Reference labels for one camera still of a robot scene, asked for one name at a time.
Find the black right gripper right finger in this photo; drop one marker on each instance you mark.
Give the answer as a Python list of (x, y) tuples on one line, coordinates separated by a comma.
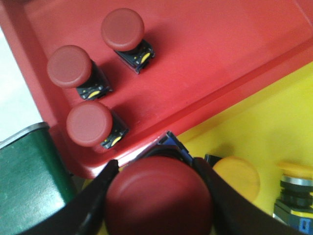
[(233, 214)]

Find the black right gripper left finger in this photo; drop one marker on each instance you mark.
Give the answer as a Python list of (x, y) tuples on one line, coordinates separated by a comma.
[(84, 214)]

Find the yellow mushroom push button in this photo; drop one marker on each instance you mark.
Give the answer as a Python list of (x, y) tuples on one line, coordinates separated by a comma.
[(239, 173)]

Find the red mushroom push button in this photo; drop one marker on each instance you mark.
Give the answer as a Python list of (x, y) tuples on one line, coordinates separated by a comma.
[(123, 30)]

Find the green conveyor belt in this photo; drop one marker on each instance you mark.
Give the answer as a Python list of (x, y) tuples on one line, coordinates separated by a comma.
[(34, 183)]

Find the yellow plastic tray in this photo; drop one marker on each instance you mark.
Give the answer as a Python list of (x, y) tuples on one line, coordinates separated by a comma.
[(273, 125)]

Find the red plastic tray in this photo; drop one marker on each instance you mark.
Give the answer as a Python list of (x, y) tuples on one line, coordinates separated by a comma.
[(209, 53)]

